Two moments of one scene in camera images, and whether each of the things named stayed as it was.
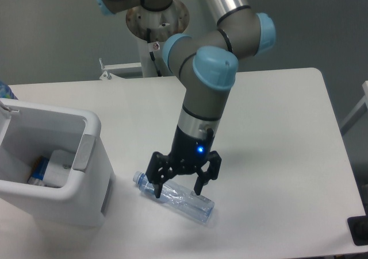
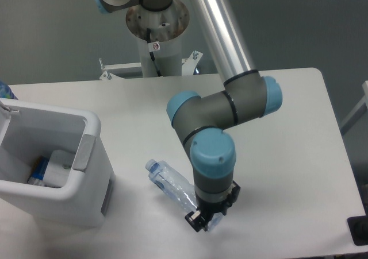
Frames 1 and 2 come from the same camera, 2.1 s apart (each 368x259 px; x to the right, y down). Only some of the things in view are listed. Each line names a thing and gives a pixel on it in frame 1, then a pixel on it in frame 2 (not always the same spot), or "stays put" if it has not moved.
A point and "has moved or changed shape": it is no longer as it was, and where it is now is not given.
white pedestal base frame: x=107 y=75 stays put
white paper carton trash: x=58 y=170 stays put
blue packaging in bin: x=38 y=171 stays put
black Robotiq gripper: x=189 y=151 → x=206 y=210
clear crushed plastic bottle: x=198 y=207 has moved or changed shape
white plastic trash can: x=56 y=170 stays put
